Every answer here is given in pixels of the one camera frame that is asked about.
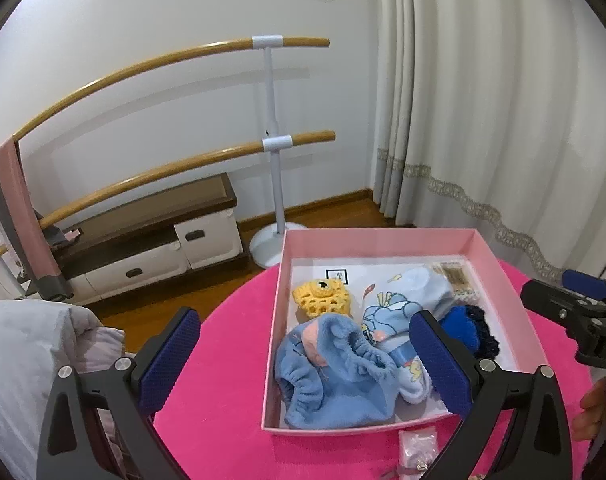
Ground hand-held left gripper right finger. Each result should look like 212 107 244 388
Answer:
408 310 574 480

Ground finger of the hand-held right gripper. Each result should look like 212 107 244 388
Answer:
521 279 604 341
562 269 606 306

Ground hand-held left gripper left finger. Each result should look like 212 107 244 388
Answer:
36 306 202 480

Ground royal blue knitted piece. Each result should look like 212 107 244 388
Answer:
439 306 484 361

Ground navy knitted piece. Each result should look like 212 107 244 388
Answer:
463 302 501 359

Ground light blue printed baby cloth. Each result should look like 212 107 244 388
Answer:
360 266 456 405

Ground small clear plastic packet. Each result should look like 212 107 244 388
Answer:
398 426 439 476

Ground blue fleece baby hat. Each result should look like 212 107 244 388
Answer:
274 314 401 430

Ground yellow crochet baby shoes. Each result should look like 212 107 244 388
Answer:
292 278 355 320

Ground pink cardboard box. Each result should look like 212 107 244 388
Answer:
260 227 546 433

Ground person's right hand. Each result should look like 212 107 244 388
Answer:
572 375 606 443

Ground round pink table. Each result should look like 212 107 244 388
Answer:
153 232 598 480

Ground white bench with dark top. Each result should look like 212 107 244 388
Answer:
50 172 249 306

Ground white duvet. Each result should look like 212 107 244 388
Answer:
0 300 136 480

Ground white paper sheet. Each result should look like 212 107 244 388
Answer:
283 257 528 428

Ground cream curtain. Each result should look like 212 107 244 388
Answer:
370 0 606 291

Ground pink and grey towel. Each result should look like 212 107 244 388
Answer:
0 136 74 302

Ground white barre stand post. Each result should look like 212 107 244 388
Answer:
249 35 304 267
0 240 29 301

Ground short wooden barre rail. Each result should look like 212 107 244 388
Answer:
0 131 337 267

